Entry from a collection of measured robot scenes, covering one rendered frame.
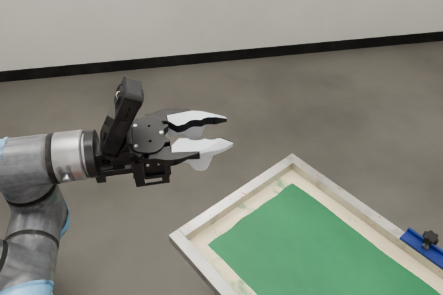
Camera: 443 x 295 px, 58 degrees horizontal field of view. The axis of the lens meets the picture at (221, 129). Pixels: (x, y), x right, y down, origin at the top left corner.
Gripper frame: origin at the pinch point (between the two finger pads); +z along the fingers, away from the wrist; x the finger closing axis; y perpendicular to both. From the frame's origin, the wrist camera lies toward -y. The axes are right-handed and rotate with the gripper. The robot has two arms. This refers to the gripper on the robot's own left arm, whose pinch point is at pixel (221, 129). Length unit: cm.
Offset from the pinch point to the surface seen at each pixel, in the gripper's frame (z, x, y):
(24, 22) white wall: -115, -283, 152
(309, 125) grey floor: 108, -162, 191
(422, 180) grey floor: 165, -91, 181
